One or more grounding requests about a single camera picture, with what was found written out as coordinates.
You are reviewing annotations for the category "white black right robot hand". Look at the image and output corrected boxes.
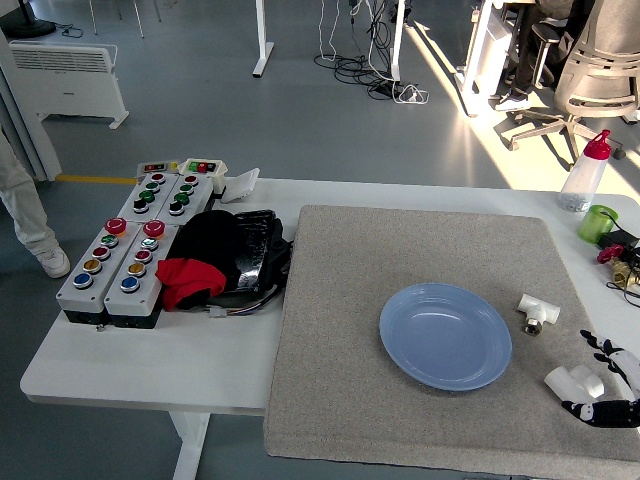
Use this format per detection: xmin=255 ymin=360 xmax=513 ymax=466
xmin=561 ymin=328 xmax=640 ymax=429

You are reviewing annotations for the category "plain white tee pipe fitting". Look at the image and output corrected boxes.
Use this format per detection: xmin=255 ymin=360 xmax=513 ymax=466
xmin=543 ymin=364 xmax=605 ymax=404

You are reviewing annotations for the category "white tee fitting metal thread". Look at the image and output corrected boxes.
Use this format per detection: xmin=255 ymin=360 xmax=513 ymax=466
xmin=517 ymin=293 xmax=561 ymax=337

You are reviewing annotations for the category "blue plate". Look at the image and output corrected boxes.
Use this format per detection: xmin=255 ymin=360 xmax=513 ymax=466
xmin=378 ymin=282 xmax=514 ymax=392

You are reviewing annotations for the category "black power adapter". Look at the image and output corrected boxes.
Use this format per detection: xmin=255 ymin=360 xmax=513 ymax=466
xmin=598 ymin=228 xmax=640 ymax=256

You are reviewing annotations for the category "green plastic cup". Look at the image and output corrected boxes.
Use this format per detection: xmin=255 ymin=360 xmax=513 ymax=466
xmin=578 ymin=204 xmax=620 ymax=245

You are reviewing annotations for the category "clear squeeze bottle red cap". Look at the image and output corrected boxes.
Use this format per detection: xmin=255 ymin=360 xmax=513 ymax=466
xmin=558 ymin=129 xmax=612 ymax=213

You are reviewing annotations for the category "grey-brown mat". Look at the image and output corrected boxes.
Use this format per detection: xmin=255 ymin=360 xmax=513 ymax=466
xmin=263 ymin=204 xmax=640 ymax=480

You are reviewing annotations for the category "grey office chair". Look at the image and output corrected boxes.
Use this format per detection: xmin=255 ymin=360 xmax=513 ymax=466
xmin=502 ymin=0 xmax=640 ymax=167

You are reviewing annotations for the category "seated person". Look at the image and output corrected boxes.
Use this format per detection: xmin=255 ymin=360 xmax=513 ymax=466
xmin=494 ymin=0 xmax=596 ymax=113

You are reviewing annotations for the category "glossy black pedal device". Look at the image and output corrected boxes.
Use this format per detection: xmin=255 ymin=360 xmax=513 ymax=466
xmin=225 ymin=208 xmax=294 ymax=297

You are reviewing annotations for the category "white desk leg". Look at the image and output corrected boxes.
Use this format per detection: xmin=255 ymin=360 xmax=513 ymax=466
xmin=251 ymin=0 xmax=276 ymax=78
xmin=388 ymin=0 xmax=407 ymax=82

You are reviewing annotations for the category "white table leg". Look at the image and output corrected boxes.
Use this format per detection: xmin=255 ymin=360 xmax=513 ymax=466
xmin=168 ymin=410 xmax=212 ymax=480

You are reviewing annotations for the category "white plastic cover piece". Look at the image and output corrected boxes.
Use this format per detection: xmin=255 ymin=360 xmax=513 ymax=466
xmin=219 ymin=167 xmax=261 ymax=205

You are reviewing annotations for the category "black cloth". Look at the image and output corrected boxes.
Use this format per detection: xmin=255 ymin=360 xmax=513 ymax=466
xmin=166 ymin=209 xmax=242 ymax=312

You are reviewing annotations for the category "red cloth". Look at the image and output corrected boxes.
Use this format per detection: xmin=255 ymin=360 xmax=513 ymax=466
xmin=154 ymin=258 xmax=227 ymax=312

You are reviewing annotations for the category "grey four-button control box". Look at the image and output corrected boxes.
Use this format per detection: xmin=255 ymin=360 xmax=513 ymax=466
xmin=155 ymin=174 xmax=215 ymax=224

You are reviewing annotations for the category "grey emergency-stop button box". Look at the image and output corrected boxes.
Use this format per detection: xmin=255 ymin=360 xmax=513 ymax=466
xmin=55 ymin=218 xmax=132 ymax=325
xmin=102 ymin=219 xmax=181 ymax=330

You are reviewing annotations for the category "standing person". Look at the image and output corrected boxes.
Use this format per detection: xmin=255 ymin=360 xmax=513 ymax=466
xmin=0 ymin=127 xmax=72 ymax=280

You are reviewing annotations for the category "white panel heater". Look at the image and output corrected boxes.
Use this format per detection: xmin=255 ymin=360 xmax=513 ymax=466
xmin=8 ymin=40 xmax=130 ymax=131

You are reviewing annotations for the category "black fan base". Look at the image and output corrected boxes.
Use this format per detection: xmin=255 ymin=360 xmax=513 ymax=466
xmin=0 ymin=0 xmax=58 ymax=40

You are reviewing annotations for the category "brass valve red handle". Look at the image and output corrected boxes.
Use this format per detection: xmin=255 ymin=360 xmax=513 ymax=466
xmin=596 ymin=243 xmax=640 ymax=289

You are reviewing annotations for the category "white desk frame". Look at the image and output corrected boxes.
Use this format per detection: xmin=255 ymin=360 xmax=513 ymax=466
xmin=453 ymin=0 xmax=514 ymax=119

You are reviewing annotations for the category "white connector with wires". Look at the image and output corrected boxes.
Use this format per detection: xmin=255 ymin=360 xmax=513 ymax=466
xmin=207 ymin=289 xmax=282 ymax=319

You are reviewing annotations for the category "black floor cable tangle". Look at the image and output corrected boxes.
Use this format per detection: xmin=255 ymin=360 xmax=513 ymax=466
xmin=313 ymin=0 xmax=402 ymax=101

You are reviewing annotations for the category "white switch box red green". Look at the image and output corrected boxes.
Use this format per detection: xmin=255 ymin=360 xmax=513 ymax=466
xmin=178 ymin=158 xmax=230 ymax=194

